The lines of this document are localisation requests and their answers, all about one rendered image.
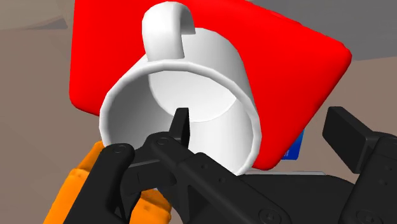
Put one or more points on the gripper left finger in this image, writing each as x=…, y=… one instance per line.
x=198, y=173

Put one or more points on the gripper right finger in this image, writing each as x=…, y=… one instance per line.
x=377, y=161

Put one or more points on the white mug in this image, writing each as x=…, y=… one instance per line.
x=217, y=62

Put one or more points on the blue box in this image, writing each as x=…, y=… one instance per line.
x=294, y=147

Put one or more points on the red rounded box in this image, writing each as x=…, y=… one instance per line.
x=288, y=74

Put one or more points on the orange lumpy object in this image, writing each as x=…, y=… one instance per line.
x=73, y=189

